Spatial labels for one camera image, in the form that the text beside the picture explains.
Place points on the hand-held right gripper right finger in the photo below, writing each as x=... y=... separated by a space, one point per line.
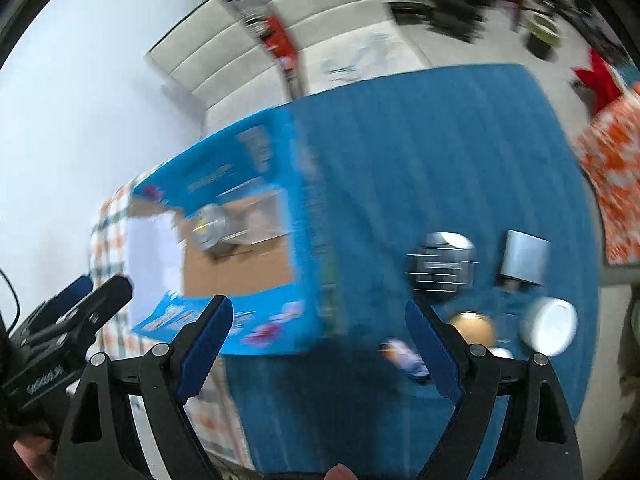
x=434 y=357

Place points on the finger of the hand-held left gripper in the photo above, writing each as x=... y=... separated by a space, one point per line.
x=75 y=291
x=102 y=297

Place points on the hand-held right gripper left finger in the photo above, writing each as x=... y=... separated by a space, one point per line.
x=202 y=355

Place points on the gold round lid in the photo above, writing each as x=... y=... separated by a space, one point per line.
x=472 y=329

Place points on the black round tin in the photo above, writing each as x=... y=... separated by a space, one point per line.
x=441 y=265

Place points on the white round jar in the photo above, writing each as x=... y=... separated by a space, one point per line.
x=548 y=322

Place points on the metal can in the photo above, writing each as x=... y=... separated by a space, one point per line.
x=209 y=230

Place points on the silver square box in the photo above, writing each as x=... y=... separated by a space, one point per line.
x=525 y=259

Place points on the blue cardboard box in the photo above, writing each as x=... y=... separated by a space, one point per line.
x=305 y=200

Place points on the person's left hand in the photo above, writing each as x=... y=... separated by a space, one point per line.
x=32 y=455

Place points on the person's right hand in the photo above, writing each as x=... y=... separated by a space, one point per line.
x=340 y=472

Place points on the small colourful packet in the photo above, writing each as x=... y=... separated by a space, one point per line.
x=404 y=355

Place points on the plaid cloth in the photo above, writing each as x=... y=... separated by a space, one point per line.
x=107 y=240

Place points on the clear plastic container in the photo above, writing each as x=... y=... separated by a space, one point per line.
x=252 y=220

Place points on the blue ribbed mat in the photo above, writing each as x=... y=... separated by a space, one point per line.
x=430 y=160

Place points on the orange floral cloth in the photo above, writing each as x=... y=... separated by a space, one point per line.
x=612 y=180

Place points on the black and red bottle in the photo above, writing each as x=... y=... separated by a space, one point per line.
x=265 y=20

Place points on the red cloth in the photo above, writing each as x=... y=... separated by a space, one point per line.
x=600 y=80

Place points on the green bowl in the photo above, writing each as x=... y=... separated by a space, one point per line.
x=544 y=27

